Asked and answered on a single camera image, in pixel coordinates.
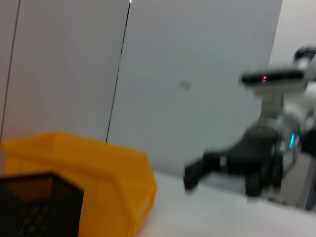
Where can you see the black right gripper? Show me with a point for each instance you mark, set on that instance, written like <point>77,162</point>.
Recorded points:
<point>254,155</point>

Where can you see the yellow plastic storage bin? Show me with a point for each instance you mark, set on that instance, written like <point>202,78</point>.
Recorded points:
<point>98,172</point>

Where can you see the black mesh pen holder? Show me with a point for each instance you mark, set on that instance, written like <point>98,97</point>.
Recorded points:
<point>37,209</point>

